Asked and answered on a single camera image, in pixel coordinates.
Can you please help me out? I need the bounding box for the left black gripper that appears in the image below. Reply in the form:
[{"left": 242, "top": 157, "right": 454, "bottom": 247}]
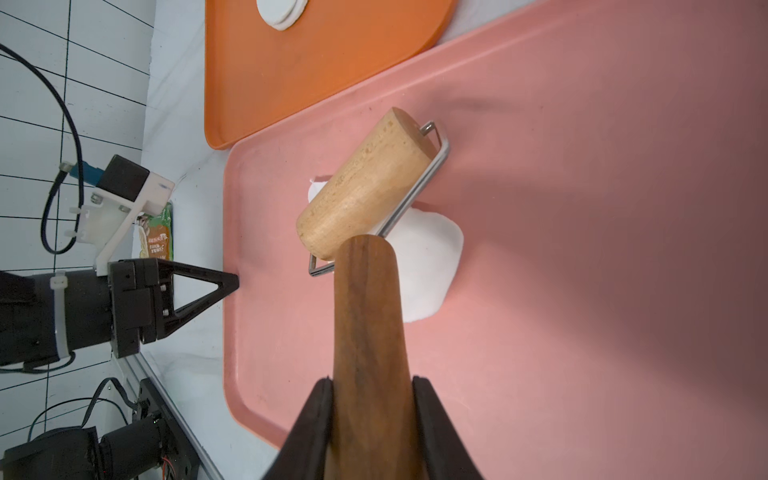
[{"left": 1, "top": 259, "right": 240, "bottom": 368}]

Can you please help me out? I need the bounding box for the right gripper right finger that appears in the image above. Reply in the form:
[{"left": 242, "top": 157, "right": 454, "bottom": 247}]
[{"left": 412, "top": 376, "right": 483, "bottom": 480}]

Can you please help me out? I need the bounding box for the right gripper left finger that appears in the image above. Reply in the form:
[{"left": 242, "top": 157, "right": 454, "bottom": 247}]
[{"left": 263, "top": 377, "right": 334, "bottom": 480}]

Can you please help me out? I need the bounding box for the wooden dough roller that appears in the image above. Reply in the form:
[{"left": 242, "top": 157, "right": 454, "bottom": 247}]
[{"left": 323, "top": 107, "right": 447, "bottom": 479}]

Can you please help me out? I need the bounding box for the white dough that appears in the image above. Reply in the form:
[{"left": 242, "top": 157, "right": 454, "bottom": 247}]
[
  {"left": 296, "top": 178, "right": 464, "bottom": 323},
  {"left": 256, "top": 0, "right": 308, "bottom": 31}
]

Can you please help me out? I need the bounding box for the pink silicone mat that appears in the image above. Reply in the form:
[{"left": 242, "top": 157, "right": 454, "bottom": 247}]
[{"left": 223, "top": 1, "right": 767, "bottom": 479}]

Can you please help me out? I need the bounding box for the white dough on orange mat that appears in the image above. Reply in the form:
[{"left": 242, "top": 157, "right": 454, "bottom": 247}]
[{"left": 256, "top": 0, "right": 308, "bottom": 31}]

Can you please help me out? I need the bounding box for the green orange flour packet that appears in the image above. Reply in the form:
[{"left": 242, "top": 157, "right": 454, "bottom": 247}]
[{"left": 136, "top": 202, "right": 174, "bottom": 261}]

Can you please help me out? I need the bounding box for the orange silicone mat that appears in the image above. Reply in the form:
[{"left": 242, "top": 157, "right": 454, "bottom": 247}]
[{"left": 204, "top": 1, "right": 457, "bottom": 150}]

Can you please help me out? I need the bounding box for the aluminium mounting rail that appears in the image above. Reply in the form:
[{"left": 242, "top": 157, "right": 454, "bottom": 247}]
[{"left": 116, "top": 353, "right": 223, "bottom": 479}]

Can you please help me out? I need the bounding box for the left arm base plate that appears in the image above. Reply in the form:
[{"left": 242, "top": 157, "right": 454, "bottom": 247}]
[{"left": 134, "top": 378, "right": 201, "bottom": 479}]

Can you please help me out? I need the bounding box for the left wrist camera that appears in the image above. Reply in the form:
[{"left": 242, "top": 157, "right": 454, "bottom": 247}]
[{"left": 60, "top": 155, "right": 175, "bottom": 277}]

